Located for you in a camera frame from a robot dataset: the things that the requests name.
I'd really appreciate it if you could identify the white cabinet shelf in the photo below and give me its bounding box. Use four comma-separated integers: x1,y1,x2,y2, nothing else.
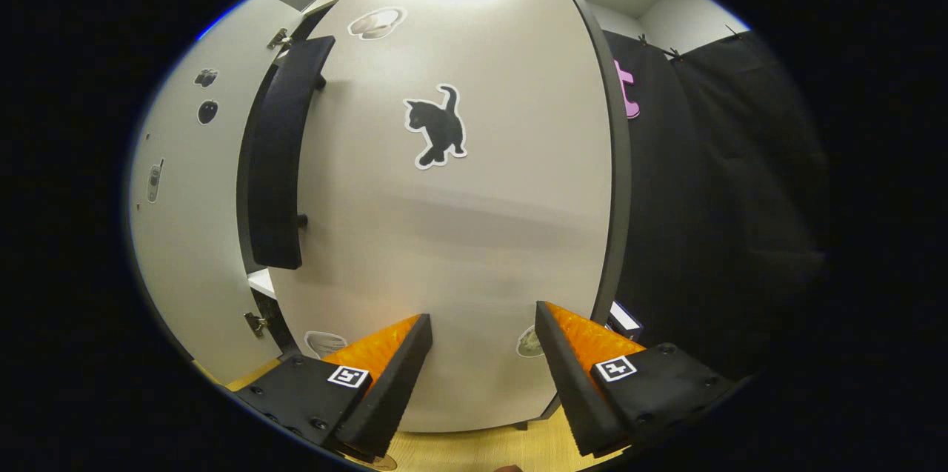
247,268,278,302

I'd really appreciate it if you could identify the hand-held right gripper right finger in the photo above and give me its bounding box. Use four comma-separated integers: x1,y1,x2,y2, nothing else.
535,300,741,459

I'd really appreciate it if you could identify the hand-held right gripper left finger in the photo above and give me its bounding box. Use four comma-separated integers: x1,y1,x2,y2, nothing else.
233,313,434,462

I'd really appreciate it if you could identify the white cabinet door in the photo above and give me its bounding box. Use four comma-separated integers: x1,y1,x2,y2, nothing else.
267,0,619,434
127,0,306,385

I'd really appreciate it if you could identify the black door handle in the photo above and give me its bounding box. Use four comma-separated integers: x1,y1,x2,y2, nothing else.
247,35,336,270

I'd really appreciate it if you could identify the black backdrop cloth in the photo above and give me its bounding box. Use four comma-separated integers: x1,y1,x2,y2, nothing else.
604,27,830,384

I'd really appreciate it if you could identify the white cabinet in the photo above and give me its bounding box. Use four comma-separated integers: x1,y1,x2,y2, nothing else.
237,0,636,430

